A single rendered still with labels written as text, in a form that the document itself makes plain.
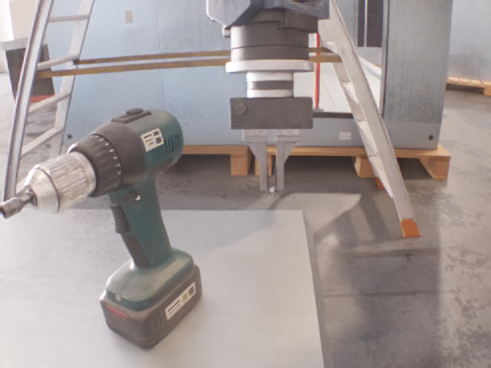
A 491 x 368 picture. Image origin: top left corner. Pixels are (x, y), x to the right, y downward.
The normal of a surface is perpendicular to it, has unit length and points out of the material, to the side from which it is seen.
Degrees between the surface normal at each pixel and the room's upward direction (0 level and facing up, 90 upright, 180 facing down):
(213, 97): 90
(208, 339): 0
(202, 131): 90
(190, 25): 90
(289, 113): 80
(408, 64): 90
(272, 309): 0
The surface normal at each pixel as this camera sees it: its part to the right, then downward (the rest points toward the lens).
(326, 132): -0.11, 0.42
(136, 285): -0.08, -0.84
